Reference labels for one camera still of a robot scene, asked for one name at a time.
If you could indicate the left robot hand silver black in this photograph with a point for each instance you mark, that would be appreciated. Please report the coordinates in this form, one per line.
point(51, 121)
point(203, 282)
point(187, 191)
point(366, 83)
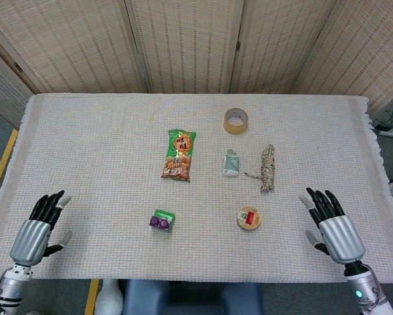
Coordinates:
point(30, 236)

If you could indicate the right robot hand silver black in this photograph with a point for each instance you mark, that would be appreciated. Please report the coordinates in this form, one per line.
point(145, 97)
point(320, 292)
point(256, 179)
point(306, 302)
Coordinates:
point(342, 236)

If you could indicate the purple plastic building block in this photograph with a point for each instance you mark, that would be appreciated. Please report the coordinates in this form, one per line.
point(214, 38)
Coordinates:
point(159, 222)

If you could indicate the green plastic building block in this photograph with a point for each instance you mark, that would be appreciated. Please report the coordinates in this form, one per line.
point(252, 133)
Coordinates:
point(168, 216)

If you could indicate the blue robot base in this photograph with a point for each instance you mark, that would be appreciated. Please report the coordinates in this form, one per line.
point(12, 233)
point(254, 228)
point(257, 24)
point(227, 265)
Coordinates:
point(189, 298)

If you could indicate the grey woven carpet table surface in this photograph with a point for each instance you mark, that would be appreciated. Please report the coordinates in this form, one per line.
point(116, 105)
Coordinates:
point(117, 147)

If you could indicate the round tin with red label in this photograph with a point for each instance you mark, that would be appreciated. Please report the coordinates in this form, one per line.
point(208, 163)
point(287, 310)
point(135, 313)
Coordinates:
point(248, 218)

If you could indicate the white robot torso part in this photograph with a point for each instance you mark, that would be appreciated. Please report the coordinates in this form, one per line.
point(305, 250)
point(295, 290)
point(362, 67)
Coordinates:
point(109, 298)

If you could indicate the multicolour twine bundle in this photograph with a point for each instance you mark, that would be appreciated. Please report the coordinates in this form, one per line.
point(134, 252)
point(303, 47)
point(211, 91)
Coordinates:
point(267, 167)

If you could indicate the green white tissue pack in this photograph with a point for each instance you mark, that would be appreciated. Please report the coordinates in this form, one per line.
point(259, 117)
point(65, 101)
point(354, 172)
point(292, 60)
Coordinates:
point(231, 164)

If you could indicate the yellow tape roll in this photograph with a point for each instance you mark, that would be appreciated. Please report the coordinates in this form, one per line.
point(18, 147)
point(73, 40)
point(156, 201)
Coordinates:
point(230, 127)

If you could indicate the green orange snack bag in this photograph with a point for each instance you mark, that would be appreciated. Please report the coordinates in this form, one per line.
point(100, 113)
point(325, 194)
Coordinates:
point(179, 154)

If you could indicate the woven folding screen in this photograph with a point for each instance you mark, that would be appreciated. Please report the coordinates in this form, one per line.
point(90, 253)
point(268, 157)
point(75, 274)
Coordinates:
point(183, 42)

